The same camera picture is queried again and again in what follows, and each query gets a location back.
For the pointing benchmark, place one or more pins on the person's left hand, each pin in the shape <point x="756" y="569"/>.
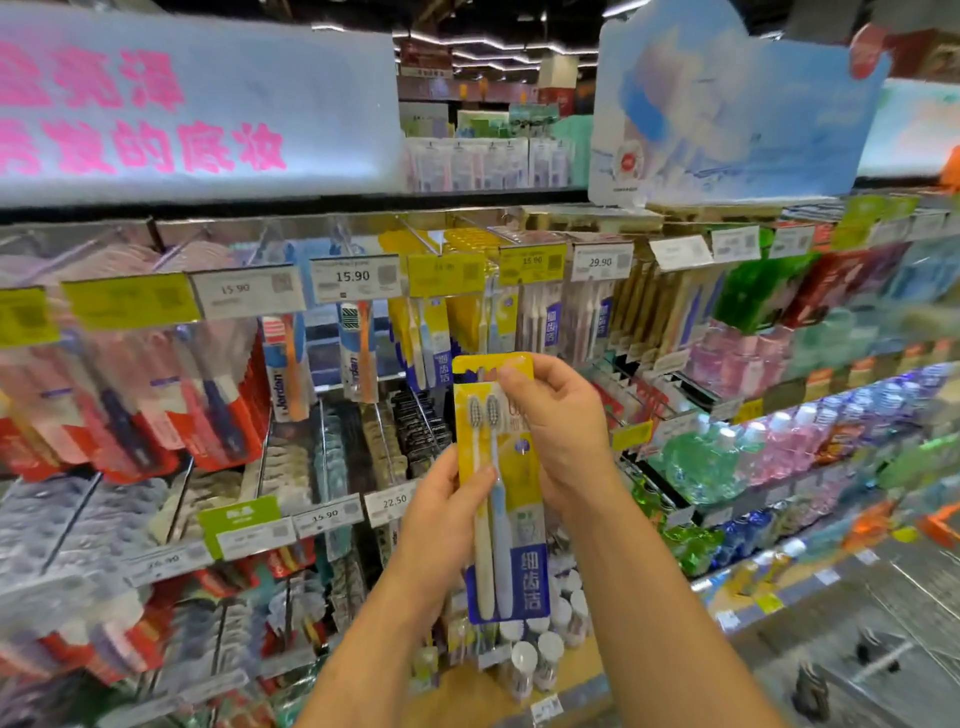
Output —
<point x="435" y="525"/>

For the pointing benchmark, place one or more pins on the person's right hand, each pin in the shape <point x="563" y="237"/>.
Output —
<point x="570" y="442"/>

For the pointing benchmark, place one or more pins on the person's right thumb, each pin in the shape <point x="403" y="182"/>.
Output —
<point x="519" y="401"/>

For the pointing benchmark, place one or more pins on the person's left thumb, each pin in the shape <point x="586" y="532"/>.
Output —
<point x="478" y="493"/>

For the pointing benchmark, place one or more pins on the yellow twin toothbrush pack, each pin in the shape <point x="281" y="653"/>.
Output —
<point x="517" y="480"/>

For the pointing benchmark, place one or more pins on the person's left forearm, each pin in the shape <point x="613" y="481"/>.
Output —
<point x="375" y="652"/>

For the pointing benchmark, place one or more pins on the person's right forearm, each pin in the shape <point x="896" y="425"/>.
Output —
<point x="660" y="622"/>

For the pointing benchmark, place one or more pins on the group of dark interdental brush packs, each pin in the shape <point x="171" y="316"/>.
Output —
<point x="420" y="431"/>

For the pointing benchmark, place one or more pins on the white hook price tag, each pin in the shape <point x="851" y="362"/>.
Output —
<point x="390" y="501"/>
<point x="259" y="538"/>
<point x="328" y="516"/>
<point x="169" y="562"/>

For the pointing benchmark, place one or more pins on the group of white purple toothbrush packs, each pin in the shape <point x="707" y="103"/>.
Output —
<point x="562" y="319"/>

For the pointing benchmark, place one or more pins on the group of hanging yellow toothbrush packs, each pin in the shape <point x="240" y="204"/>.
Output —
<point x="431" y="330"/>

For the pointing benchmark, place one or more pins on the orange toothbrush pack striped card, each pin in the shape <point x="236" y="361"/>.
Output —
<point x="358" y="352"/>

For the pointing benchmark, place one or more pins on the group of brown toothbrush packs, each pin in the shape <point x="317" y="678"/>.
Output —
<point x="660" y="307"/>

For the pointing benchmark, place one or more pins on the group of small white-capped bottles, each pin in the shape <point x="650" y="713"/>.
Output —
<point x="555" y="645"/>

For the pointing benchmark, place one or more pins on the group of green mouthwash bottles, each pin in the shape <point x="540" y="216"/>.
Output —
<point x="701" y="461"/>

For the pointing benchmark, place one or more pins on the group of green blue bottles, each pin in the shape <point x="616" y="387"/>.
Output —
<point x="697" y="536"/>

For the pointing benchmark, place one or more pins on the row of pink mouthwash bottles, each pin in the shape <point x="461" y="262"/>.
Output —
<point x="739" y="360"/>

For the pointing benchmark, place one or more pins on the small white shelf-edge price tag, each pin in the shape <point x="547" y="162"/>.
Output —
<point x="547" y="709"/>

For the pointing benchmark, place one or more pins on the orange blue toothbrush pack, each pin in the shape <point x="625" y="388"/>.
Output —
<point x="286" y="367"/>

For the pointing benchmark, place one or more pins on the green shelf label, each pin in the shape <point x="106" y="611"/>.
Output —
<point x="238" y="517"/>

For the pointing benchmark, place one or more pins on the shelf of white boxed packs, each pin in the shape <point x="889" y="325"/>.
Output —
<point x="487" y="161"/>

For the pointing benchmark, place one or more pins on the group of green packets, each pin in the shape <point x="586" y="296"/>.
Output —
<point x="757" y="289"/>

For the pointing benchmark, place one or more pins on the row of pastel mouthwash bottles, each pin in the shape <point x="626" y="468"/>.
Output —
<point x="825" y="427"/>

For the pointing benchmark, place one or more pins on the group of red packets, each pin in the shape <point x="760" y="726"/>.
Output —
<point x="847" y="281"/>

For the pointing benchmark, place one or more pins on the blue cloud promotional sign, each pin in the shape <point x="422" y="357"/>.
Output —
<point x="720" y="112"/>

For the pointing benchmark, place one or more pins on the ceiling light strips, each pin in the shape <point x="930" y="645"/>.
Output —
<point x="495" y="46"/>

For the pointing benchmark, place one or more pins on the group of red pink toothbrush packs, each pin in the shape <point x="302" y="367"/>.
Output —
<point x="135" y="397"/>

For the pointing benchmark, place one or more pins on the group of grey floss packs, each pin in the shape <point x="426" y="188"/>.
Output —
<point x="67" y="540"/>

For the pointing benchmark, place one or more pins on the white banner with pink characters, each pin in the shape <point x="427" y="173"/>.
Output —
<point x="195" y="105"/>

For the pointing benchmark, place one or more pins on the red round sign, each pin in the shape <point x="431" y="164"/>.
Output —
<point x="868" y="51"/>

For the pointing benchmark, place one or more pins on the row of rail price tags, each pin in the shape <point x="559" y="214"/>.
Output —
<point x="356" y="279"/>

